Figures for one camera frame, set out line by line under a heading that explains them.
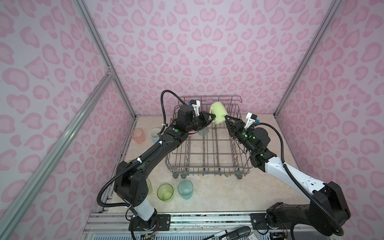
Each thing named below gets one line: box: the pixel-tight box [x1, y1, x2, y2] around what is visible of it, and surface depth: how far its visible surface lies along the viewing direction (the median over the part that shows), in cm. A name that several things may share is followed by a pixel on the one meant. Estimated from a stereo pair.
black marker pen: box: [202, 226, 251, 240], surface depth 69 cm
